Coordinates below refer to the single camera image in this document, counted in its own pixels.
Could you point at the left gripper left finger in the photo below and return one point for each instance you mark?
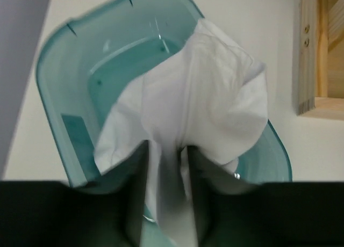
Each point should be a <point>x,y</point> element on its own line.
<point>80,212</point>

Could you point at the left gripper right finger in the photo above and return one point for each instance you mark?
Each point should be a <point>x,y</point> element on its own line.
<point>234,212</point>

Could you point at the white skirt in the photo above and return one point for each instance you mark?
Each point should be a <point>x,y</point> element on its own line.
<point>211,94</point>

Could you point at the teal plastic basin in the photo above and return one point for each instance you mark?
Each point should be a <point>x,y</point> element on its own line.
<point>81,72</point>

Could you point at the wooden clothes rack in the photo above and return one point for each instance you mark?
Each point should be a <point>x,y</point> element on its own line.
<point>320,76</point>

